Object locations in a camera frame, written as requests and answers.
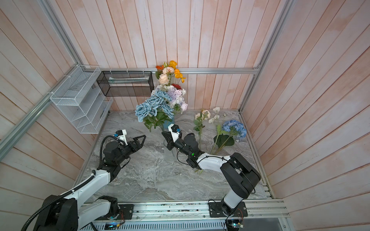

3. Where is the teal ceramic vase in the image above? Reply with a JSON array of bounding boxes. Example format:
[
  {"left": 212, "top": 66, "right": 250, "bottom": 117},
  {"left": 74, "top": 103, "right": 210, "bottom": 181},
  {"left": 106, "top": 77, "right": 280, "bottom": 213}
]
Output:
[{"left": 163, "top": 120, "right": 174, "bottom": 131}]

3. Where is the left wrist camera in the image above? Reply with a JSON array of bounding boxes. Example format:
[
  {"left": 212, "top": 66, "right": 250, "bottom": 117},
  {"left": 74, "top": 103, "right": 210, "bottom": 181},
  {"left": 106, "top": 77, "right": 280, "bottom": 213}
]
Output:
[{"left": 114, "top": 130, "right": 128, "bottom": 145}]

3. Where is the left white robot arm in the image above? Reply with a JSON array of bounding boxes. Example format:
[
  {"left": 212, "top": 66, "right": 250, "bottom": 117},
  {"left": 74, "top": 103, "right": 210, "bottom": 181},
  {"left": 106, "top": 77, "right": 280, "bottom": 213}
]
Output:
[{"left": 22, "top": 130, "right": 146, "bottom": 231}]

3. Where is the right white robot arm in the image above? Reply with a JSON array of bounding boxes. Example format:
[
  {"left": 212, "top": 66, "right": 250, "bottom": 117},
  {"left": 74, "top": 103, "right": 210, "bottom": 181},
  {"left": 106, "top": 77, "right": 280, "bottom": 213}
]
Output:
[{"left": 163, "top": 132, "right": 261, "bottom": 211}]

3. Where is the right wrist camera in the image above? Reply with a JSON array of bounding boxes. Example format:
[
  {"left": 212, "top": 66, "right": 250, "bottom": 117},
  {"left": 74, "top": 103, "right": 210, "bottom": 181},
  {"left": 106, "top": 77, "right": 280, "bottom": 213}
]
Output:
[{"left": 168, "top": 124, "right": 182, "bottom": 142}]

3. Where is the black mesh wall basket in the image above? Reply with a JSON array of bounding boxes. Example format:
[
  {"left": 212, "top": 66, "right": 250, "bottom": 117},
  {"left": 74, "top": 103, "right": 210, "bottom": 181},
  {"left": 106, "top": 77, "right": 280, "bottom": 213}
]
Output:
[{"left": 97, "top": 70, "right": 154, "bottom": 97}]

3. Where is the red gerbera stem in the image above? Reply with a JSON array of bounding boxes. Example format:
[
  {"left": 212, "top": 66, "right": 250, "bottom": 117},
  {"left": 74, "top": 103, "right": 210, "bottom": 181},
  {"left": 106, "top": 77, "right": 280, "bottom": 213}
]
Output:
[{"left": 172, "top": 84, "right": 182, "bottom": 90}]

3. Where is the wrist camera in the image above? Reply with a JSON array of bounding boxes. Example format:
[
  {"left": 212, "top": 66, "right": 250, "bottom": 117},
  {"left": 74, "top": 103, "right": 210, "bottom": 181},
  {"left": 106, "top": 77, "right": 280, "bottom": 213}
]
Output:
[
  {"left": 168, "top": 124, "right": 182, "bottom": 142},
  {"left": 114, "top": 130, "right": 128, "bottom": 145}
]

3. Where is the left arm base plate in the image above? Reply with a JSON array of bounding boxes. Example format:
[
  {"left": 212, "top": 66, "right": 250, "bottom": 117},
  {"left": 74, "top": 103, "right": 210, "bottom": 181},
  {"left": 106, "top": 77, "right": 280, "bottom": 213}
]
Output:
[{"left": 96, "top": 204, "right": 134, "bottom": 222}]

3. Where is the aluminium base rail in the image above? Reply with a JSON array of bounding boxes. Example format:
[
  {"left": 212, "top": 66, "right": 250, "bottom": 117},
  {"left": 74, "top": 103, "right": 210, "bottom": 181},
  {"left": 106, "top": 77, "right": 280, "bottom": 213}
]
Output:
[{"left": 80, "top": 199, "right": 295, "bottom": 231}]

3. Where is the yellow poppy spray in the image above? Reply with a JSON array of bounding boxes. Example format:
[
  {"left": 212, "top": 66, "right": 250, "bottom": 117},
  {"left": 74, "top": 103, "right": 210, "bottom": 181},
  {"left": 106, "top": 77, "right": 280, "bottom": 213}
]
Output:
[{"left": 168, "top": 60, "right": 186, "bottom": 84}]

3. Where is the cream rose spray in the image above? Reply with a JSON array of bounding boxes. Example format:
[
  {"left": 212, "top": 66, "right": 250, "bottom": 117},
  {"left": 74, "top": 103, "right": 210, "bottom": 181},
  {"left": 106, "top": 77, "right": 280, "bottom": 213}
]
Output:
[{"left": 193, "top": 109, "right": 211, "bottom": 149}]

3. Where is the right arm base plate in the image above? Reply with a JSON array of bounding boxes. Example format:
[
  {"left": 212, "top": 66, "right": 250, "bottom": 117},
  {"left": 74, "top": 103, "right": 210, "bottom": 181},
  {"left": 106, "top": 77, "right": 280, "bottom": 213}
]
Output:
[{"left": 208, "top": 199, "right": 248, "bottom": 218}]

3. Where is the blue hydrangea stem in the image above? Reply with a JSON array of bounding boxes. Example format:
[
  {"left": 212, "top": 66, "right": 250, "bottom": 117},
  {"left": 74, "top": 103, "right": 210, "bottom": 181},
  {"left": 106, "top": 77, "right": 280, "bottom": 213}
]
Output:
[{"left": 211, "top": 120, "right": 247, "bottom": 155}]

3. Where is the peach rose spray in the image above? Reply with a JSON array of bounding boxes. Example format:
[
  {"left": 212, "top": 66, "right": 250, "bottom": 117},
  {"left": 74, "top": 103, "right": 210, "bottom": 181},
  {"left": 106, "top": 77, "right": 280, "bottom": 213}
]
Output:
[{"left": 156, "top": 62, "right": 173, "bottom": 85}]

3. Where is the dusty blue rose bunch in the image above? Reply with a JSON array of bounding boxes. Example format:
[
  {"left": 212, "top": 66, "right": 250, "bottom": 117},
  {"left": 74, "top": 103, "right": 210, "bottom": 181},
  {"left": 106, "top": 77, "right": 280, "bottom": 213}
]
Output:
[{"left": 135, "top": 90, "right": 174, "bottom": 131}]

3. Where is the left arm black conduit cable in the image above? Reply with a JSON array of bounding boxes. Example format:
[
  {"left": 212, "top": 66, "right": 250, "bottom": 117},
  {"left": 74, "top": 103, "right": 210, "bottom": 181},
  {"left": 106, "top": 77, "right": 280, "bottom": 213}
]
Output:
[{"left": 20, "top": 135, "right": 119, "bottom": 231}]

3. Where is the lilac pompom flower spray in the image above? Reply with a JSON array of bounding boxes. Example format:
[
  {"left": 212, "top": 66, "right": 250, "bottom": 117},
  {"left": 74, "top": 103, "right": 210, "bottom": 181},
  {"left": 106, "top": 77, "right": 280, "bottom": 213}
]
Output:
[{"left": 151, "top": 85, "right": 187, "bottom": 105}]

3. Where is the white wire shelf rack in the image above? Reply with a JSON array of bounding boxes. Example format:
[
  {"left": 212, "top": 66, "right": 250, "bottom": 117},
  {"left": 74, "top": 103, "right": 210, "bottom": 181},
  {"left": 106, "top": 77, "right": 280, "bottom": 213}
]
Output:
[{"left": 50, "top": 65, "right": 113, "bottom": 134}]

